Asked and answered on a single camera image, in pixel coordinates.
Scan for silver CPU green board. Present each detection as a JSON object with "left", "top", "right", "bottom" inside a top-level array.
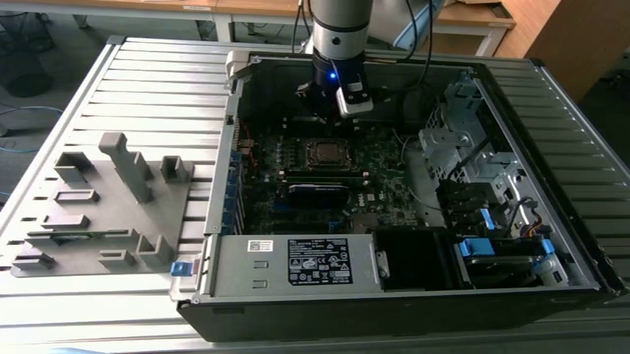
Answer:
[{"left": 318, "top": 142, "right": 346, "bottom": 163}]

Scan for black RAM slot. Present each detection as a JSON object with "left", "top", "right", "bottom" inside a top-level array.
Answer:
[
  {"left": 283, "top": 168, "right": 370, "bottom": 178},
  {"left": 283, "top": 176, "right": 370, "bottom": 187}
]

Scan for silver metal drive cage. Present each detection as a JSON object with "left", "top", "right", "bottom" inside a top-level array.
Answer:
[{"left": 416, "top": 81, "right": 492, "bottom": 176}]

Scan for green motherboard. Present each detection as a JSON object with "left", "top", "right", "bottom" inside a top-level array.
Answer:
[{"left": 235, "top": 110, "right": 447, "bottom": 237}]

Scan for black graphics card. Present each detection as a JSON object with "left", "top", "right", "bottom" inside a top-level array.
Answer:
[{"left": 287, "top": 183, "right": 351, "bottom": 212}]

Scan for dark chipset heatsink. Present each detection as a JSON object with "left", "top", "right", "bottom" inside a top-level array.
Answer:
[{"left": 351, "top": 212, "right": 380, "bottom": 229}]

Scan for black plastic fan housing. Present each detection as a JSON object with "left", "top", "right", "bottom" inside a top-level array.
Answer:
[{"left": 372, "top": 229, "right": 456, "bottom": 293}]

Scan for wooden cabinet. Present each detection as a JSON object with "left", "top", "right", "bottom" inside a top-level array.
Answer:
[{"left": 494, "top": 0, "right": 630, "bottom": 106}]

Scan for grey power supply unit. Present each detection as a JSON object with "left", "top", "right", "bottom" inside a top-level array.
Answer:
[{"left": 209, "top": 232, "right": 391, "bottom": 296}]

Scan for grey parts rack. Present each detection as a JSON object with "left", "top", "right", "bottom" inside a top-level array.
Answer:
[{"left": 8, "top": 131, "right": 197, "bottom": 278}]

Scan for round black bin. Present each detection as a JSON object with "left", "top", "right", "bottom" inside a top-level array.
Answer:
[{"left": 3, "top": 72, "right": 55, "bottom": 99}]

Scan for black hard disk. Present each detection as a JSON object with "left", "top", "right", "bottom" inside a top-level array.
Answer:
[{"left": 463, "top": 255, "right": 538, "bottom": 289}]

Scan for black PC case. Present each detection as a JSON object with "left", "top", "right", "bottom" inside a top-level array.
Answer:
[{"left": 168, "top": 49, "right": 630, "bottom": 344}]

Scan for green RAM stick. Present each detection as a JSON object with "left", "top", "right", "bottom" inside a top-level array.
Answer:
[{"left": 28, "top": 229, "right": 133, "bottom": 245}]

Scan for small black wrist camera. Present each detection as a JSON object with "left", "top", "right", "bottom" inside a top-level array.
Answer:
[{"left": 295, "top": 82, "right": 322, "bottom": 101}]

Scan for silver white wrist camera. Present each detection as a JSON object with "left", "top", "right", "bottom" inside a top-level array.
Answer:
[{"left": 335, "top": 78, "right": 376, "bottom": 119}]

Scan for thick black cable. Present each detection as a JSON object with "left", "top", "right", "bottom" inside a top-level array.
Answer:
[{"left": 400, "top": 77, "right": 442, "bottom": 134}]

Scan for grey case handle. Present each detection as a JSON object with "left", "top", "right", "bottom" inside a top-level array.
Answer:
[{"left": 223, "top": 50, "right": 263, "bottom": 81}]

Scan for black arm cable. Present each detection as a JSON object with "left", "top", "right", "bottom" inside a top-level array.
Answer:
[
  {"left": 411, "top": 0, "right": 436, "bottom": 89},
  {"left": 400, "top": 0, "right": 420, "bottom": 62}
]

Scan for thin red wire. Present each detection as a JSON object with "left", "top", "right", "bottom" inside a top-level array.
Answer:
[{"left": 239, "top": 119, "right": 260, "bottom": 167}]

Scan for wooden desk white frame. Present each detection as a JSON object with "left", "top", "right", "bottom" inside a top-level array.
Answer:
[
  {"left": 0, "top": 0, "right": 220, "bottom": 41},
  {"left": 216, "top": 0, "right": 518, "bottom": 56}
]

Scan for black drive cable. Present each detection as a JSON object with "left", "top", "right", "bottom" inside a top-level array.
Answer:
[{"left": 442, "top": 134, "right": 492, "bottom": 185}]

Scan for wide blue carrier handle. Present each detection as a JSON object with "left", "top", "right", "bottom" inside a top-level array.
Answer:
[{"left": 455, "top": 237, "right": 496, "bottom": 258}]

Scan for blue floor cable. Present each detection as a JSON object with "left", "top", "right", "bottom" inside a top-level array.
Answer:
[{"left": 0, "top": 105, "right": 65, "bottom": 154}]

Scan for coloured power wires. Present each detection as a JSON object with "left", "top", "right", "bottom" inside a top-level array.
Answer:
[{"left": 520, "top": 220, "right": 551, "bottom": 240}]

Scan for black wire basket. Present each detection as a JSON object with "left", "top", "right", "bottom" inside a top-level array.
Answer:
[{"left": 0, "top": 10, "right": 56, "bottom": 55}]

